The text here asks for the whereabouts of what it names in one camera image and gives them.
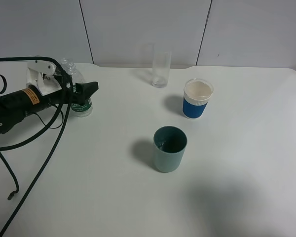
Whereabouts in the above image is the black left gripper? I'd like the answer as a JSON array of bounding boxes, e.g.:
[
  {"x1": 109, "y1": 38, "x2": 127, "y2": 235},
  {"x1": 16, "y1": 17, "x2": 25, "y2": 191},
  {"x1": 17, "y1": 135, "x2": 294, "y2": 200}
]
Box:
[{"x1": 4, "y1": 81, "x2": 99, "y2": 116}]

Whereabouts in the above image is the clear plastic water bottle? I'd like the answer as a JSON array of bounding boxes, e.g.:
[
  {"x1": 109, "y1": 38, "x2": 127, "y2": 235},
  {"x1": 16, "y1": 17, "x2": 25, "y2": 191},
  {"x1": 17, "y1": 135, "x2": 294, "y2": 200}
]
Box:
[{"x1": 59, "y1": 58, "x2": 93, "y2": 118}]

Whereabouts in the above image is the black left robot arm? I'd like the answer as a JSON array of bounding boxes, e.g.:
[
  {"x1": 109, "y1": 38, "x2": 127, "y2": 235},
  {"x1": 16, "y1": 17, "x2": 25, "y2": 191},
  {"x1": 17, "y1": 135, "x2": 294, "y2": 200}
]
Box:
[{"x1": 0, "y1": 85, "x2": 62, "y2": 134}]

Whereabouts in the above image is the teal green cup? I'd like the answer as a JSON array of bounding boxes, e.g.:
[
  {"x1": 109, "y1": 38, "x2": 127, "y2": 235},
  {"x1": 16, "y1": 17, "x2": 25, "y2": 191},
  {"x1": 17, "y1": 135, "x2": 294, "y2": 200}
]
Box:
[{"x1": 153, "y1": 126, "x2": 187, "y2": 173}]

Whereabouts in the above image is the blue white paper cup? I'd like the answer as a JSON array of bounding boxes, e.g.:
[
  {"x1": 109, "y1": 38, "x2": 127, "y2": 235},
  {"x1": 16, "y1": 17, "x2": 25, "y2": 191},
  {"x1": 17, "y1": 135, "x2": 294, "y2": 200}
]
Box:
[{"x1": 183, "y1": 79, "x2": 214, "y2": 119}]

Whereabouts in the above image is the tall clear glass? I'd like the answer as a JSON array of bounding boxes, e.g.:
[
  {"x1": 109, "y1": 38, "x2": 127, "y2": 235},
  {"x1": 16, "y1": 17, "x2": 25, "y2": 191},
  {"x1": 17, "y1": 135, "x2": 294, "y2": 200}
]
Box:
[{"x1": 152, "y1": 43, "x2": 172, "y2": 88}]

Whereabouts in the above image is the black braided camera cable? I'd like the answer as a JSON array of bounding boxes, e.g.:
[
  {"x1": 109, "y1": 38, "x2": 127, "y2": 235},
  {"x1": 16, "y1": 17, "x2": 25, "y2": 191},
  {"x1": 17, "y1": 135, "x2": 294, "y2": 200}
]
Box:
[{"x1": 0, "y1": 56, "x2": 74, "y2": 237}]

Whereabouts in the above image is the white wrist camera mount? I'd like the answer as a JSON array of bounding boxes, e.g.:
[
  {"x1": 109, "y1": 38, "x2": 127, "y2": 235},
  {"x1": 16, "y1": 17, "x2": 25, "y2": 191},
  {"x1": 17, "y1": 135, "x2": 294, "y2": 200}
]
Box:
[{"x1": 26, "y1": 60, "x2": 62, "y2": 96}]

